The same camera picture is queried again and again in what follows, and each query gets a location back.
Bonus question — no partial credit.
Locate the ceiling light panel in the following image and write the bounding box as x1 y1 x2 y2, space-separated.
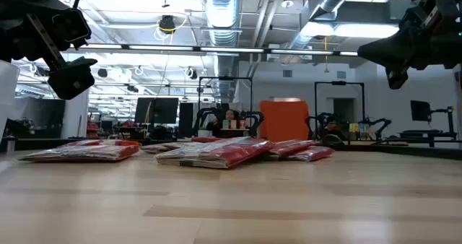
334 22 400 39

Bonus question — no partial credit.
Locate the slanted silver air duct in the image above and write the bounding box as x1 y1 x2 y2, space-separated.
279 0 362 65

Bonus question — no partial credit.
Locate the black station frame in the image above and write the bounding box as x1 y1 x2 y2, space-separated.
198 76 253 136
314 80 366 136

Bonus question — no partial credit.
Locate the black monitor on stand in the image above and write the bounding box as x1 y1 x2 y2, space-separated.
410 100 432 123

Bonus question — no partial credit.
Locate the black computer monitor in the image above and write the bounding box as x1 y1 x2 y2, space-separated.
134 97 180 125

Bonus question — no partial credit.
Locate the black background desk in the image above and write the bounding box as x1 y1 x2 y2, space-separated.
398 129 459 147

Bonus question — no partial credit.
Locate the orange panel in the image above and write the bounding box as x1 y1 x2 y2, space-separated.
258 100 310 142

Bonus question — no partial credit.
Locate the black ceiling camera yellow cable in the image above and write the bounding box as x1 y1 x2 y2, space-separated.
157 14 178 35

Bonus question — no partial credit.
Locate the person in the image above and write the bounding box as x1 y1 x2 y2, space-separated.
215 108 242 139
320 118 349 146

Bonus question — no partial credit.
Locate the black monitor stand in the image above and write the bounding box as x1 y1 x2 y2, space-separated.
431 105 456 140

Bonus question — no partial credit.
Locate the large silver air duct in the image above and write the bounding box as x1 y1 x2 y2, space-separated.
201 0 242 104

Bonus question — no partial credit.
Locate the black cabinet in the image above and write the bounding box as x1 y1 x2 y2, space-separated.
179 102 195 139

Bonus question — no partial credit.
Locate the long ceiling light strip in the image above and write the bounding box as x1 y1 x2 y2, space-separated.
63 43 359 57

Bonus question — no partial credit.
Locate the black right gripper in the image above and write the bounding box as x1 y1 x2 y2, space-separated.
357 0 462 91

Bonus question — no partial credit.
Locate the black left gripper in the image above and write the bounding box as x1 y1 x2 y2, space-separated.
0 0 99 101

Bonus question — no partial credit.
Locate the red popcorn bag clear wrap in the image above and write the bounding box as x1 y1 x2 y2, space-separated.
267 139 319 159
154 136 274 170
287 145 336 163
190 136 225 144
17 139 141 163
139 141 193 155

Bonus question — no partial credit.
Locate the dark partition panel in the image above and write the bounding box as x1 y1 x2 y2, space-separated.
14 98 66 139

